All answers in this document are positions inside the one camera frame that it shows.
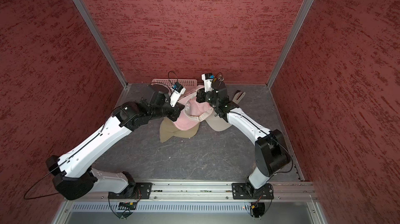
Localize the beige baseball cap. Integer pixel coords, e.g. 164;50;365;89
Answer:
159;117;200;143

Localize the pink cloth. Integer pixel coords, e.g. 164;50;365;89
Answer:
173;86;214;131

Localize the white Colorado baseball cap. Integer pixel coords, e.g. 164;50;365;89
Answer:
205;111;232;132

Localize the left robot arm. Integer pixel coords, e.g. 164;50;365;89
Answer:
46;82;185;200

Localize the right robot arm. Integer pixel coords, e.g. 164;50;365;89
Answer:
196;73;293;192

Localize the beige stapler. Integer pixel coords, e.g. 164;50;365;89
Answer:
232;90;246;104

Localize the pink plastic basket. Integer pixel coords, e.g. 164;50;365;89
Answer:
152;78;198;88

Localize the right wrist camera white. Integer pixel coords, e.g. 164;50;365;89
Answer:
201;73;214;92

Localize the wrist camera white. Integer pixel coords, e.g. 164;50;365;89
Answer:
201;73;214;92
170;82;186;107

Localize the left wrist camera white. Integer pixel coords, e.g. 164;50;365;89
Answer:
170;82;186;107

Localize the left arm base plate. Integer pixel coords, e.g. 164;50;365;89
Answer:
108;182;153;201

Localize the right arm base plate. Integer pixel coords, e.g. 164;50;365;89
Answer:
231;182;275;200

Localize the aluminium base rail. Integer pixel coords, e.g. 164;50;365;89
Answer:
62;180;319;202

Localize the right corner aluminium post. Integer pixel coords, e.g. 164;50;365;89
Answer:
266;0;314;90

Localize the corner aluminium post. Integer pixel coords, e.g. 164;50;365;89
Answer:
72;0;128;90
266;0;314;90

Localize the left corner aluminium post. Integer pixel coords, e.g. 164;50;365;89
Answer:
72;0;128;90

